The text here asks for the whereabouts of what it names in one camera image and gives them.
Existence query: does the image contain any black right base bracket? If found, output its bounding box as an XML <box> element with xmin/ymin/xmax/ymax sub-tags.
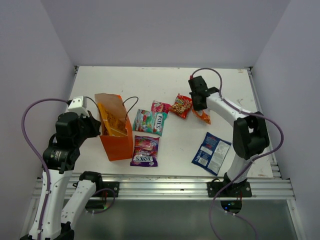
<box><xmin>206</xmin><ymin>178</ymin><xmax>253</xmax><ymax>198</ymax></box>

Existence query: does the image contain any black base bracket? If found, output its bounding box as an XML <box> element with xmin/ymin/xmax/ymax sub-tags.
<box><xmin>206</xmin><ymin>178</ymin><xmax>253</xmax><ymax>198</ymax></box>
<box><xmin>94</xmin><ymin>181</ymin><xmax>120</xmax><ymax>198</ymax></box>

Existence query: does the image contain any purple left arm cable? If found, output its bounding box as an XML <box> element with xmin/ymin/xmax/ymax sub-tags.
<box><xmin>21</xmin><ymin>98</ymin><xmax>72</xmax><ymax>236</ymax></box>

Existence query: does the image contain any pink candy packet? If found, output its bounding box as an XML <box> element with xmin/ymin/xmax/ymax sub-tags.
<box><xmin>151</xmin><ymin>100</ymin><xmax>171</xmax><ymax>114</ymax></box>

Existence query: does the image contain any orange snack packet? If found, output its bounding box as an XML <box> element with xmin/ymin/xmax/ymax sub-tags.
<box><xmin>192</xmin><ymin>108</ymin><xmax>211</xmax><ymax>125</ymax></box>

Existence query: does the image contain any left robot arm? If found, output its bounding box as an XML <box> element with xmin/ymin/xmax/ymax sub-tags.
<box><xmin>22</xmin><ymin>112</ymin><xmax>104</xmax><ymax>240</ymax></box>

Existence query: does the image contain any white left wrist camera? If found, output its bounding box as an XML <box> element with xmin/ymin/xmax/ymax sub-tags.
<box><xmin>67</xmin><ymin>96</ymin><xmax>89</xmax><ymax>117</ymax></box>

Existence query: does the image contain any aluminium mounting rail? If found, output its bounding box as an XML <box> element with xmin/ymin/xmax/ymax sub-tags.
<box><xmin>34</xmin><ymin>174</ymin><xmax>293</xmax><ymax>201</ymax></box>

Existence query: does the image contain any red nuts snack packet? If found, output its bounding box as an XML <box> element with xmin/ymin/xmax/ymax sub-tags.
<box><xmin>169</xmin><ymin>94</ymin><xmax>193</xmax><ymax>119</ymax></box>

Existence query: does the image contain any orange paper bag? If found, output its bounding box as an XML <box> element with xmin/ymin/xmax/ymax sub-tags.
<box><xmin>94</xmin><ymin>93</ymin><xmax>134</xmax><ymax>162</ymax></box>

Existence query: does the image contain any teal Fox's candy bag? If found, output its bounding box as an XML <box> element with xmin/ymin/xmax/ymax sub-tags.
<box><xmin>132</xmin><ymin>109</ymin><xmax>167</xmax><ymax>136</ymax></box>

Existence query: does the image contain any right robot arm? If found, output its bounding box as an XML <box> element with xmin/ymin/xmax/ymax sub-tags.
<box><xmin>188</xmin><ymin>76</ymin><xmax>270</xmax><ymax>197</ymax></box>

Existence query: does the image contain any yellow potato chips bag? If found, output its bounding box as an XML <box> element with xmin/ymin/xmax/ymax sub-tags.
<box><xmin>97</xmin><ymin>103</ymin><xmax>127</xmax><ymax>137</ymax></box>

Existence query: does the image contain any blue chips bag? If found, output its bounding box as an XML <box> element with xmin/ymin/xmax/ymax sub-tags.
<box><xmin>191</xmin><ymin>132</ymin><xmax>232</xmax><ymax>176</ymax></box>

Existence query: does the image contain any black left base bracket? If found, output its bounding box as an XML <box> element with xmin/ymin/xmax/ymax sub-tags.
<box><xmin>94</xmin><ymin>181</ymin><xmax>120</xmax><ymax>198</ymax></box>

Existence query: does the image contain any purple Fox's candy bag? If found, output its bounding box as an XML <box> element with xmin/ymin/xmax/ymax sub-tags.
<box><xmin>130</xmin><ymin>135</ymin><xmax>160</xmax><ymax>168</ymax></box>

